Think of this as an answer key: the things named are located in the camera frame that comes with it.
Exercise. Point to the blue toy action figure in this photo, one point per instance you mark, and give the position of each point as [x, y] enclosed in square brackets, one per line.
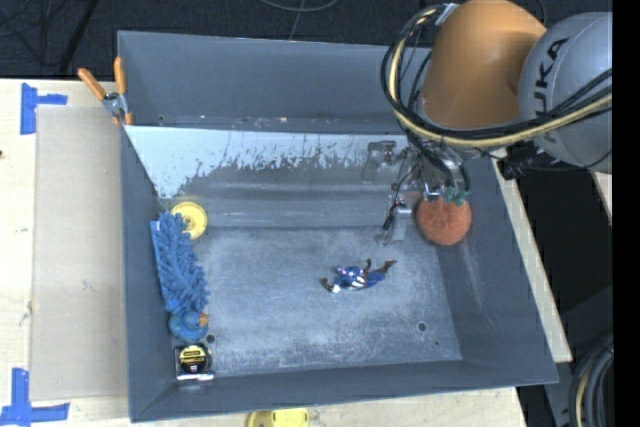
[356, 278]

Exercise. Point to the yellow round disc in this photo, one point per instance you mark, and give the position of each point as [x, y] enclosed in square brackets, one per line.
[196, 215]

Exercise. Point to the grey metal bin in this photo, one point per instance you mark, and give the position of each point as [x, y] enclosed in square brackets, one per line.
[320, 315]

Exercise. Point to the pale wood board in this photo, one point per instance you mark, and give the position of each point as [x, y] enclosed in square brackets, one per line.
[75, 240]

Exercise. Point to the orange sponge ball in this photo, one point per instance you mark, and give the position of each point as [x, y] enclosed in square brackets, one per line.
[444, 221]

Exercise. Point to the black cylinder on white bracket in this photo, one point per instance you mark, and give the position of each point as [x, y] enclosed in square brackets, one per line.
[520, 161]

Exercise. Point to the blue fluffy duster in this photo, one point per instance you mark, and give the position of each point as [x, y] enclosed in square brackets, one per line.
[177, 260]

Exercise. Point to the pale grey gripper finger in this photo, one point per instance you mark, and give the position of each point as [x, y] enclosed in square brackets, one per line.
[400, 227]
[389, 221]

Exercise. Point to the black and yellow tape measure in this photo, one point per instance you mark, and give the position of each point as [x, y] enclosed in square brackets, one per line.
[194, 361]

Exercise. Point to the blue rubber duck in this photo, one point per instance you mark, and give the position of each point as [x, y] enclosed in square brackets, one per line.
[187, 326]

